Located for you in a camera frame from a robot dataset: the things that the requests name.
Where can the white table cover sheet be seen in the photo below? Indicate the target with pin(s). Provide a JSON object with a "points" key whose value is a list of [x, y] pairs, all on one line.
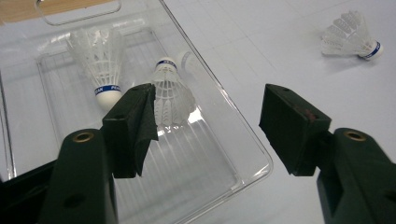
{"points": [[295, 46]]}

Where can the wooden table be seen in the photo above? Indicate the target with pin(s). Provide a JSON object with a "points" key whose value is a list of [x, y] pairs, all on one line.
{"points": [[18, 9]]}

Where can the clear plastic tray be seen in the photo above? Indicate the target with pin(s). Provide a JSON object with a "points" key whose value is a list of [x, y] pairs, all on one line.
{"points": [[193, 174]]}

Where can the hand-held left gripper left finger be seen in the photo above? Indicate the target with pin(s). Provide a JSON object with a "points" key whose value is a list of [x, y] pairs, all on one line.
{"points": [[130, 137]]}

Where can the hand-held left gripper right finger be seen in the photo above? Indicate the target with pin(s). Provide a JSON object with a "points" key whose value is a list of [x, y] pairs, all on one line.
{"points": [[292, 130]]}

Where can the white feather shuttlecock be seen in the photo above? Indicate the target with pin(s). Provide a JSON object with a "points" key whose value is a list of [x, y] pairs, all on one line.
{"points": [[172, 99], [99, 62], [345, 34]]}

